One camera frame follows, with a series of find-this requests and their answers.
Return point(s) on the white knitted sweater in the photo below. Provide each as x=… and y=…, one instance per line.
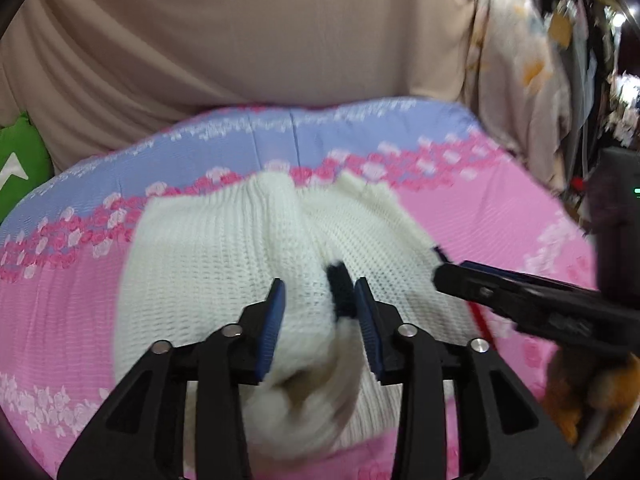
x=197, y=261

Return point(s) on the green plush pillow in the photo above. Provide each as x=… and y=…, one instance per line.
x=25, y=162

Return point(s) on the beige fabric headboard cover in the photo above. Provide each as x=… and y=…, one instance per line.
x=98, y=75

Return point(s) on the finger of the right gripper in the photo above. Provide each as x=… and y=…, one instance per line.
x=563, y=313

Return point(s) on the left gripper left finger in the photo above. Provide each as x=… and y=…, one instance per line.
x=138, y=431

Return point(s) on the floral cream hanging cloth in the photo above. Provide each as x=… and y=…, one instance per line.
x=516, y=86

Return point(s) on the pink floral bed sheet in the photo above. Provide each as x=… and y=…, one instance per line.
x=63, y=246

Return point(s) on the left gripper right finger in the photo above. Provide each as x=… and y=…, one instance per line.
x=502, y=431

